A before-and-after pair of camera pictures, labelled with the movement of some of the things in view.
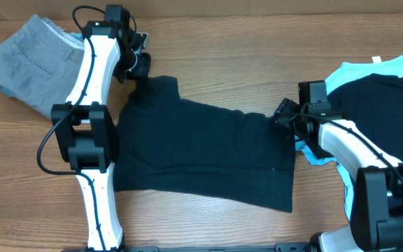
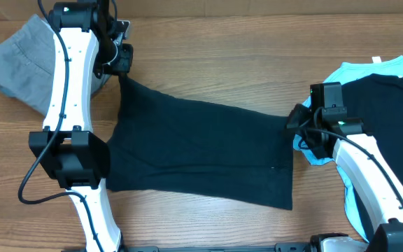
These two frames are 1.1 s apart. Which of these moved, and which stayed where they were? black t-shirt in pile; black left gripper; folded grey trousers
Moved: black left gripper
Stayed: black t-shirt in pile; folded grey trousers
